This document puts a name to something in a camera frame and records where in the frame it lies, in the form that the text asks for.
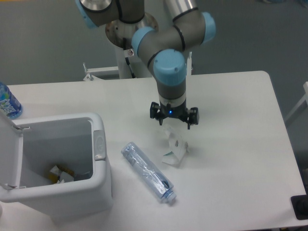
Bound yellow white trash pieces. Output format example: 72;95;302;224
48;165;74;184

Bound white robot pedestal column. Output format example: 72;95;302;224
105;13;158;79

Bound black cable on pedestal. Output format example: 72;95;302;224
122;37;136;79

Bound white plastic trash can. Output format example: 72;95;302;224
0;113;113;218

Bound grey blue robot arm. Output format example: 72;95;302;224
76;0;216;126

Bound crushed clear plastic bottle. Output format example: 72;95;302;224
121;142;177;204

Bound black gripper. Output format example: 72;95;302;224
150;102;199;130

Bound white frame at right edge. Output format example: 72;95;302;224
284;82;308;127

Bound black clamp at table edge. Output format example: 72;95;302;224
291;194;308;220

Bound blue labelled water bottle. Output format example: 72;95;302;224
0;82;23;119

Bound white pedestal base frame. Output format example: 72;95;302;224
82;51;194;81

